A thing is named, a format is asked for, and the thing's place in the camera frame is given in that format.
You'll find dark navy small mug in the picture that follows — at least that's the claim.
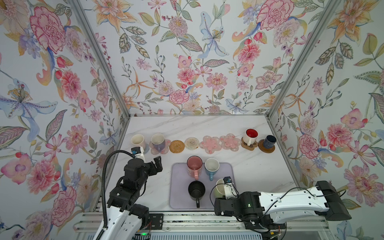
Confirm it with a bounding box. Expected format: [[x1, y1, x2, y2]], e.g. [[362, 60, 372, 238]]
[[263, 135, 277, 149]]

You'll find aluminium corner post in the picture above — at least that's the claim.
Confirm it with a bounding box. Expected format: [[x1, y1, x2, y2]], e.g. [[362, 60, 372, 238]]
[[266, 0, 334, 119], [69, 0, 131, 120]]

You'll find aluminium corner post right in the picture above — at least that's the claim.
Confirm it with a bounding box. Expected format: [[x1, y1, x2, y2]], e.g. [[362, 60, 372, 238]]
[[266, 0, 334, 119]]

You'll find red inside white mug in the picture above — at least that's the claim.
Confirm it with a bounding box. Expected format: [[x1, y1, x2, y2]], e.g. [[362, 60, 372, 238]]
[[243, 129, 259, 146]]

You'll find black corrugated cable hose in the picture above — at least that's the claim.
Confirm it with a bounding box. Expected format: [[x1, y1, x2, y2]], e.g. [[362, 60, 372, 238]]
[[95, 149, 136, 240]]

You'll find cream mug purple handle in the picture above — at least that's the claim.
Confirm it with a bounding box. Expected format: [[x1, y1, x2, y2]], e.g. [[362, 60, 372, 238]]
[[151, 133, 165, 152]]

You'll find lilac tray mat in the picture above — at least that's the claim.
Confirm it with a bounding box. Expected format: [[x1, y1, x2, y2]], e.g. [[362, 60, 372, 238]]
[[169, 163, 235, 211]]

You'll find black mug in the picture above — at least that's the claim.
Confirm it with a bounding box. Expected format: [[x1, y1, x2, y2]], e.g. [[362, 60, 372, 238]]
[[188, 181, 206, 209]]

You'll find grey round coaster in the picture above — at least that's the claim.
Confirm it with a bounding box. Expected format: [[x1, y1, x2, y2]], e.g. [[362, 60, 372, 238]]
[[144, 144, 150, 155]]

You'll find colourful patterned round coaster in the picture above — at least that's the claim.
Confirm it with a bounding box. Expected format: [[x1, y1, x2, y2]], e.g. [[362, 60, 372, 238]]
[[184, 137, 200, 151]]

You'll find cream mug pink handle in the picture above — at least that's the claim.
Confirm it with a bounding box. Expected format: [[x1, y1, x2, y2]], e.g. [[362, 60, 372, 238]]
[[131, 134, 147, 150]]

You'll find brown wooden round coaster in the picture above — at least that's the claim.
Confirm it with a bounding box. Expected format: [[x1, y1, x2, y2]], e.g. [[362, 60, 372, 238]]
[[258, 140, 276, 154]]

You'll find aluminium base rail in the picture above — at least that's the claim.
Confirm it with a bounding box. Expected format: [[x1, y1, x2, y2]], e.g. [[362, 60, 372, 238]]
[[73, 209, 331, 240]]

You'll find woven tan round coaster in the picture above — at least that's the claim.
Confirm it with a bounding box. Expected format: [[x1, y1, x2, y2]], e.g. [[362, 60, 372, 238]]
[[169, 140, 185, 154]]

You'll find white mug blue handle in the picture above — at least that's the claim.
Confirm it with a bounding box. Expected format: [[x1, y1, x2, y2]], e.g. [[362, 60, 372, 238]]
[[205, 158, 220, 181]]

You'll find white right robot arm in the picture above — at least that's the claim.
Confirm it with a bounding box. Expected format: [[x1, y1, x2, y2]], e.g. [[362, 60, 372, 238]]
[[214, 181, 352, 225]]

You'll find cork paw coaster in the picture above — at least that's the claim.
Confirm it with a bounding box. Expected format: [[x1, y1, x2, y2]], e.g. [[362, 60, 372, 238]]
[[241, 138, 258, 151]]

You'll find aluminium corner post left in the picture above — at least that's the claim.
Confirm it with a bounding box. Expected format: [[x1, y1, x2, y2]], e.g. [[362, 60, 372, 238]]
[[69, 0, 131, 120]]

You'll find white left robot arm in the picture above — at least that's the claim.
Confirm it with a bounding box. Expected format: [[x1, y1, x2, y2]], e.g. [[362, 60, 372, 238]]
[[95, 156, 163, 240]]

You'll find cream mug green handle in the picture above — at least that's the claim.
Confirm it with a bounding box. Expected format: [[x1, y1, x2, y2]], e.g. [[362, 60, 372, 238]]
[[214, 179, 226, 198]]

